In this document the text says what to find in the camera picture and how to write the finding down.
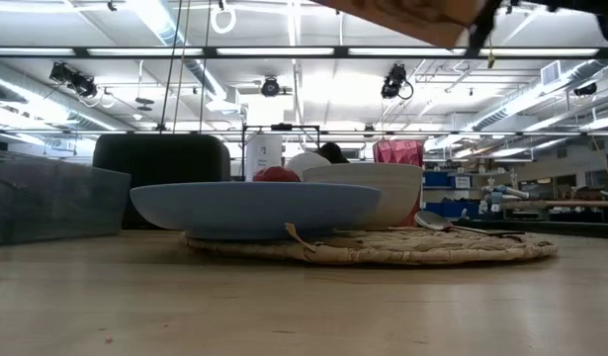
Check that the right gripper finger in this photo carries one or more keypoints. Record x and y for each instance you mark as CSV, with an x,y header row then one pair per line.
x,y
484,25

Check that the white bowl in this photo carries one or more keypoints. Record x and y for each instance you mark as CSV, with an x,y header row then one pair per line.
x,y
392,193

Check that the metal spoon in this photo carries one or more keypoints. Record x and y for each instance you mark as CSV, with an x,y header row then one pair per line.
x,y
432,221

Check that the red apple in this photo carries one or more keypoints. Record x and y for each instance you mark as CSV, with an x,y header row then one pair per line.
x,y
276,175

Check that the blue plate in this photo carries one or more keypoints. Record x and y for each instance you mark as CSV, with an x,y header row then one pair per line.
x,y
254,207

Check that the black hanging spotlight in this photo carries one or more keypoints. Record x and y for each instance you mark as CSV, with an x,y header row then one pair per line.
x,y
73,79
393,81
270,87

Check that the red faceted plastic cup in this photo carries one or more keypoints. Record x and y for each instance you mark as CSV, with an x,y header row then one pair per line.
x,y
397,152

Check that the blue storage bin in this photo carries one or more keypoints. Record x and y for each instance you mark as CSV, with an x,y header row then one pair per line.
x,y
437,179
452,210

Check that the person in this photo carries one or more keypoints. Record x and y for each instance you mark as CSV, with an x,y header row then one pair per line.
x,y
335,152

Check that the wooden bench top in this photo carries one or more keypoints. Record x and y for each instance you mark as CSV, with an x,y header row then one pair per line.
x,y
570,203

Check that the white rounded object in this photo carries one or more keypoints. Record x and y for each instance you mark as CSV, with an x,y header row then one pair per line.
x,y
306,162

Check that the round woven placemat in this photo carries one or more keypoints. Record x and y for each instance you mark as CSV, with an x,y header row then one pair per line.
x,y
407,249

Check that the white cylindrical container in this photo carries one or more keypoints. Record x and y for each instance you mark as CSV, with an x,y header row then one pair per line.
x,y
264,158

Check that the black chrome toaster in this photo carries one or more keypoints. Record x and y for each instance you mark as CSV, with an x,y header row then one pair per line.
x,y
160,158

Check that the dark grey tray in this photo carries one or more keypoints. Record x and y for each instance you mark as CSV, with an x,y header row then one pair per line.
x,y
46,207

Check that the black metal cart frame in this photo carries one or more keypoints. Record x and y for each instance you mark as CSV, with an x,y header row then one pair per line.
x,y
281,127

